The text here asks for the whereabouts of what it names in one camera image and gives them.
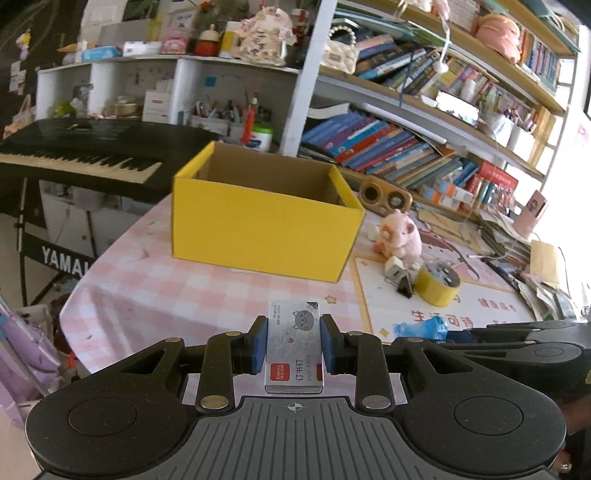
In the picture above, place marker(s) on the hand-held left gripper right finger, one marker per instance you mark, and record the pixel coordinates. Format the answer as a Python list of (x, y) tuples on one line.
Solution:
[(327, 344)]

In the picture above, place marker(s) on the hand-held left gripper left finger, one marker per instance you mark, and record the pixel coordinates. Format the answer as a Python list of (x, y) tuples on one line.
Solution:
[(259, 344)]

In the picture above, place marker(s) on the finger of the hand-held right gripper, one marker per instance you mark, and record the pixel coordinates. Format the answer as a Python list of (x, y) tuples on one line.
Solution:
[(538, 354), (545, 331)]

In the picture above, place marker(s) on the silver staple box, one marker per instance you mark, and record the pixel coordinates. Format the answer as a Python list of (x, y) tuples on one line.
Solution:
[(295, 350)]

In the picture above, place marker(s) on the blue plastic wrapper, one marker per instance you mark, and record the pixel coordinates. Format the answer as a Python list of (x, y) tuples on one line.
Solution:
[(418, 331)]

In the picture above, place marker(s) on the black binder clip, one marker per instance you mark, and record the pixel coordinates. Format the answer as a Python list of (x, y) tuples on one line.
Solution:
[(406, 286)]

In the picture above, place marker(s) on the yellow cardboard box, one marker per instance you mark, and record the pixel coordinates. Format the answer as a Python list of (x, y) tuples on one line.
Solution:
[(258, 235)]

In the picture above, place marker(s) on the desktop with pink checked cloth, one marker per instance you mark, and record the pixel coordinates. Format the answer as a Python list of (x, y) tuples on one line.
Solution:
[(138, 286)]

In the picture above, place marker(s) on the white desk mat orange border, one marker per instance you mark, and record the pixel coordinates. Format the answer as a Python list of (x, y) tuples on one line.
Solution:
[(480, 304)]

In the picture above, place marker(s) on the brown paper bag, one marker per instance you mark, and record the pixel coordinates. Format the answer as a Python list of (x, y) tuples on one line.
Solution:
[(547, 261)]

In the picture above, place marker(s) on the stack of papers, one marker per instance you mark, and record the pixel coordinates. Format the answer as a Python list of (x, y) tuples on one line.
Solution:
[(508, 240)]

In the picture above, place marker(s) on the small white cube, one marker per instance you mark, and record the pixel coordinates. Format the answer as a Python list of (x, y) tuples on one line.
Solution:
[(394, 267)]

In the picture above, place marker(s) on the pink cylindrical cup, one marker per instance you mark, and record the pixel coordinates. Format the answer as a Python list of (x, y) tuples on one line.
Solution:
[(531, 217)]

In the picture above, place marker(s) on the yellow tape roll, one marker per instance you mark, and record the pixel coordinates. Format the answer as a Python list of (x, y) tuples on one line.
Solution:
[(434, 290)]

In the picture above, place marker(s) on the pink cartoon girl desk mat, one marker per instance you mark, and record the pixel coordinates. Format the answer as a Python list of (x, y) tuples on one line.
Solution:
[(448, 251)]

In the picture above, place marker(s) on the pink plush toy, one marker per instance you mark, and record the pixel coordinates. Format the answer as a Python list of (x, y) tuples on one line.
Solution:
[(401, 233)]

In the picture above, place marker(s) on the brown envelopes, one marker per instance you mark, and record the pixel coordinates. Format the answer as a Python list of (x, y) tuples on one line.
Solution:
[(443, 228)]

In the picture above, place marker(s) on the wooden retro radio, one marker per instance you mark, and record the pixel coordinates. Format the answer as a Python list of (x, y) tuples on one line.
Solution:
[(383, 196)]

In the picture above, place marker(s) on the red book set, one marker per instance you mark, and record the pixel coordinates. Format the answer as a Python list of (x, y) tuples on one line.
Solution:
[(498, 175)]

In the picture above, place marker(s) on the orange white box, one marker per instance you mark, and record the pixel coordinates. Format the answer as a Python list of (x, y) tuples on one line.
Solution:
[(459, 191), (441, 198)]

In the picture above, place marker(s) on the white storage box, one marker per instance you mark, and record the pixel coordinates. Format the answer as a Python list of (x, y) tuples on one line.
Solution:
[(521, 141)]

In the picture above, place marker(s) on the long row of leaning books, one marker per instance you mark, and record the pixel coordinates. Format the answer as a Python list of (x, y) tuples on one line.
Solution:
[(378, 147)]

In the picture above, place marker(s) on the white jar green lid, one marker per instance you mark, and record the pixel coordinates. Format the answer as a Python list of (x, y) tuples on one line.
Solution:
[(262, 138)]

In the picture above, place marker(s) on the white pen container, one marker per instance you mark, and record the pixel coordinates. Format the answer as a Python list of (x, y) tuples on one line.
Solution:
[(498, 129)]

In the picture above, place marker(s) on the black keyboard stand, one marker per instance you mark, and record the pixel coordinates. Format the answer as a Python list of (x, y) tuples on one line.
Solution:
[(60, 265)]

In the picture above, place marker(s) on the red glue bottle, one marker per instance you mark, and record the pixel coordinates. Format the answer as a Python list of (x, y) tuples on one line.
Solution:
[(249, 127)]

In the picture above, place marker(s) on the pen holder with pens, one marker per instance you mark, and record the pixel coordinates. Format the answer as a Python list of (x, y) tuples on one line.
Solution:
[(210, 124)]

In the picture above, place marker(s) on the white paperback book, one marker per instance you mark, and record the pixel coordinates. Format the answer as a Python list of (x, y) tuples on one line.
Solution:
[(328, 111)]

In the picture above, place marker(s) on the purple bag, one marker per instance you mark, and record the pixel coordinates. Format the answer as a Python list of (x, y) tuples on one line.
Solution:
[(23, 350)]

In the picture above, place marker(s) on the smartphone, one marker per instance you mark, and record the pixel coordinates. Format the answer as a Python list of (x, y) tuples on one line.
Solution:
[(457, 108)]

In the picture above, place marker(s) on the white box red label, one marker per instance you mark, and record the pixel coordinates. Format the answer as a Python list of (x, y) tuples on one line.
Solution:
[(157, 106)]

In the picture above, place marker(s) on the black piano keyboard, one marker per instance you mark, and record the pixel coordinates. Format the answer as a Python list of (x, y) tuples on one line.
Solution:
[(92, 138)]

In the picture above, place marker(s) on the row of upright books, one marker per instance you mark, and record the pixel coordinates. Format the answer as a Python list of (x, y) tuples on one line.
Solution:
[(542, 57)]

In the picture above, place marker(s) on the wooden bookshelf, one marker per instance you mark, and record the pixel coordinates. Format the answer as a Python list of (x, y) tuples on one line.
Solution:
[(323, 69)]

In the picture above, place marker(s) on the white shelf unit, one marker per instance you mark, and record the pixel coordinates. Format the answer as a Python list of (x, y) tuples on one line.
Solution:
[(184, 74)]

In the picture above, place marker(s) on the white quilted pearl bag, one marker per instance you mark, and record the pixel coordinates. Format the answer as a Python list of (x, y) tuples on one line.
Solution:
[(341, 55)]

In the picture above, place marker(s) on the row of stacked colourful books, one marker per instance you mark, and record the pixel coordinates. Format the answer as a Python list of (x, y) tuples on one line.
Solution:
[(406, 64)]

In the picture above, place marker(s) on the pink plush bag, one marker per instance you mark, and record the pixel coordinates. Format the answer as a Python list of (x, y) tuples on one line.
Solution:
[(498, 34)]

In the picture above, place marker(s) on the pink floral ceramic ornament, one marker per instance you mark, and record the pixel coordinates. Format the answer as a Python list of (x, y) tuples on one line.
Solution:
[(263, 39)]

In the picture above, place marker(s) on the red doll figure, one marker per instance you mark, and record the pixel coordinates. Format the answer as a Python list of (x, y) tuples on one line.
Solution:
[(206, 44)]

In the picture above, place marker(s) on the pink toy figure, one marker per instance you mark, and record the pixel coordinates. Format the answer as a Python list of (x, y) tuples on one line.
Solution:
[(175, 44)]

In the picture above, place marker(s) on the white packet red print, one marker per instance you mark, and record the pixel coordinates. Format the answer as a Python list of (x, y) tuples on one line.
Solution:
[(141, 48)]

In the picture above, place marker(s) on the blue tissue pack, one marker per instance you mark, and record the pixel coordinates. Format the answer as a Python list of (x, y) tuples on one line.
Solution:
[(97, 54)]

